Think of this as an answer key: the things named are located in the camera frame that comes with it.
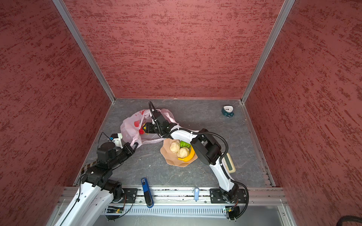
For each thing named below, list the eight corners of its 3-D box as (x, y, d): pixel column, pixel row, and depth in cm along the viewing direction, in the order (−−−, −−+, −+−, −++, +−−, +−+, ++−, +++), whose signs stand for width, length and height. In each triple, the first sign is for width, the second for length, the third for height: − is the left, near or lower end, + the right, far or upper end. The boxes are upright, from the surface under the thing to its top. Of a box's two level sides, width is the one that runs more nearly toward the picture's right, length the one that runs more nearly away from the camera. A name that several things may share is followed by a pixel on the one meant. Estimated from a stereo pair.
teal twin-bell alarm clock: (223, 118, 111) (224, 114, 107) (220, 109, 117) (222, 105, 113) (233, 118, 111) (235, 114, 107) (231, 109, 117) (232, 105, 114)
